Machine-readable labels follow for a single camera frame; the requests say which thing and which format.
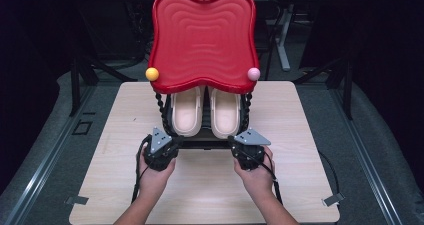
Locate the aluminium floor rail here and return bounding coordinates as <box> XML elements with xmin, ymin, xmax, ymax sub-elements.
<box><xmin>2</xmin><ymin>84</ymin><xmax>98</xmax><ymax>225</ymax></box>
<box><xmin>328</xmin><ymin>84</ymin><xmax>405</xmax><ymax>225</ymax></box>

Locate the black metal stand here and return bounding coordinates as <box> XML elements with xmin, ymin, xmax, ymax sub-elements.
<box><xmin>293</xmin><ymin>54</ymin><xmax>355</xmax><ymax>121</ymax></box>
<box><xmin>69</xmin><ymin>54</ymin><xmax>138</xmax><ymax>118</ymax></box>

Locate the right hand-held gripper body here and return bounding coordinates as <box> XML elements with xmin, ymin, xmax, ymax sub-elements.
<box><xmin>231</xmin><ymin>128</ymin><xmax>272</xmax><ymax>171</ymax></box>

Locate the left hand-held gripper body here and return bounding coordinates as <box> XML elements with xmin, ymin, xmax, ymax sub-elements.
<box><xmin>143</xmin><ymin>127</ymin><xmax>181</xmax><ymax>172</ymax></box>

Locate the person's right hand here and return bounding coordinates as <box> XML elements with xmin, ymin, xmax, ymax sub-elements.
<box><xmin>232</xmin><ymin>146</ymin><xmax>276</xmax><ymax>201</ymax></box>

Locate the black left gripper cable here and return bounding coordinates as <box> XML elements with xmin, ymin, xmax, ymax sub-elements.
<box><xmin>131</xmin><ymin>134</ymin><xmax>153</xmax><ymax>205</ymax></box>

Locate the cream clog shoe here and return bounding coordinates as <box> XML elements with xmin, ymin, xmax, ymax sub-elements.
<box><xmin>209</xmin><ymin>87</ymin><xmax>242</xmax><ymax>140</ymax></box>
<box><xmin>170</xmin><ymin>85</ymin><xmax>205</xmax><ymax>139</ymax></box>

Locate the red and black shoe rack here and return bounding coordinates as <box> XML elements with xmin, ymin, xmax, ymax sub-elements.
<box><xmin>145</xmin><ymin>0</ymin><xmax>262</xmax><ymax>150</ymax></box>

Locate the black cable at table edge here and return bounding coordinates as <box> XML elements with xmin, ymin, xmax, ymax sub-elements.
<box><xmin>318</xmin><ymin>149</ymin><xmax>341</xmax><ymax>197</ymax></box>

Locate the person's left hand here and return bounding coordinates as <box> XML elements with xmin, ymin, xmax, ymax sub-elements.
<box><xmin>137</xmin><ymin>147</ymin><xmax>177</xmax><ymax>203</ymax></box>

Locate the grey table clamp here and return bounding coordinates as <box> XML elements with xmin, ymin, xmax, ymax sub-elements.
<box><xmin>64</xmin><ymin>195</ymin><xmax>90</xmax><ymax>206</ymax></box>
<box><xmin>322</xmin><ymin>192</ymin><xmax>346</xmax><ymax>208</ymax></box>

